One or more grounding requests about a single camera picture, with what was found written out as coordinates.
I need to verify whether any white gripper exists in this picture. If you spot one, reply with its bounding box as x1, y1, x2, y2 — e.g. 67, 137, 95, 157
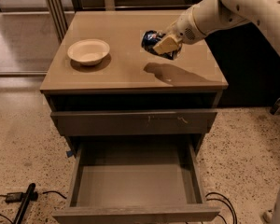
153, 7, 206, 55

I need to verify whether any blue pepsi can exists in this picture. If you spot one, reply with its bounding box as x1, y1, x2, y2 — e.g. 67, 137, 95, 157
141, 30, 181, 60

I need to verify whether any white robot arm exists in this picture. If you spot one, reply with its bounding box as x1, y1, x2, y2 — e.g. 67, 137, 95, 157
153, 0, 280, 57

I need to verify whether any closed grey top drawer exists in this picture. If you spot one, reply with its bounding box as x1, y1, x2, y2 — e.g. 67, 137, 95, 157
51, 109, 217, 136

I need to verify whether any grey drawer cabinet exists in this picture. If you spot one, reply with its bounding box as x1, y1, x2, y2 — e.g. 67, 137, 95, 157
40, 11, 228, 152

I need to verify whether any open grey middle drawer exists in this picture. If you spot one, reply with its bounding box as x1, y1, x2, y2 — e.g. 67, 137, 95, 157
53, 138, 220, 224

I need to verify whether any white paper bowl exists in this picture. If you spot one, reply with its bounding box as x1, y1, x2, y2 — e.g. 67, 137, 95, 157
67, 39, 110, 66

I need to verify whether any dark small floor object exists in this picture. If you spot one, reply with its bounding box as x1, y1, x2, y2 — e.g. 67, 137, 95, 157
270, 98, 280, 115

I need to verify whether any blue tape piece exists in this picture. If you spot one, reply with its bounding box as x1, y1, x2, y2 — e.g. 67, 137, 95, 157
66, 150, 74, 157

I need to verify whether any white power strip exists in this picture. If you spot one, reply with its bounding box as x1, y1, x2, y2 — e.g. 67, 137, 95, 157
263, 211, 273, 223

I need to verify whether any black rod on floor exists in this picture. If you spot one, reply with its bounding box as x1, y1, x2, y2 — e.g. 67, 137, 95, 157
13, 183, 38, 224

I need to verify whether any black power adapter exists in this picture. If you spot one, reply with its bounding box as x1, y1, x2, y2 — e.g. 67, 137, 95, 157
5, 191, 38, 203

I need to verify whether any black cables right floor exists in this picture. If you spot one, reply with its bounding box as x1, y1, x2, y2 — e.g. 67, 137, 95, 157
205, 191, 238, 224

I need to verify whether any black cable left floor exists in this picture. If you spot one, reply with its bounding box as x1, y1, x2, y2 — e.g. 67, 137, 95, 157
0, 189, 68, 224

